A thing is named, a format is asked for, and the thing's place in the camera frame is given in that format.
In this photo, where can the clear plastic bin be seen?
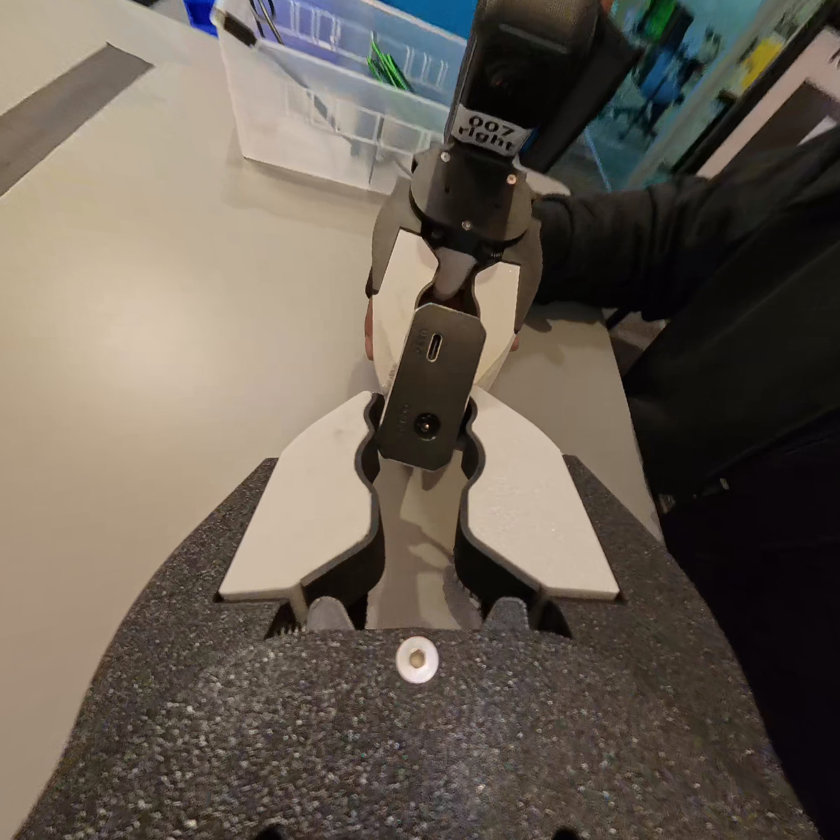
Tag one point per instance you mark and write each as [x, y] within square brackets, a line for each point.
[328, 118]

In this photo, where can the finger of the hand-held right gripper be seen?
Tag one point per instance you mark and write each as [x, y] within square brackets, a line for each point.
[502, 308]
[394, 295]

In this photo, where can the light grey desk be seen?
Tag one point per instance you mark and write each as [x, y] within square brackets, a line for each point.
[164, 328]

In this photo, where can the person's black clothed body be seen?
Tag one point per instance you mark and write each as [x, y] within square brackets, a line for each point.
[754, 525]

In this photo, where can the black hub with ports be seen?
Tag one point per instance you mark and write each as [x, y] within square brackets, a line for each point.
[426, 380]

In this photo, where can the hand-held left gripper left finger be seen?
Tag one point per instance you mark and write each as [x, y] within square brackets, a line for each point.
[308, 512]

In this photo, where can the blue plastic bin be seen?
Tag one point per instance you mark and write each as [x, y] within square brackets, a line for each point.
[197, 13]

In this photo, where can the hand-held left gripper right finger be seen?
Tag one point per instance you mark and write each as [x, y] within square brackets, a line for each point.
[531, 512]

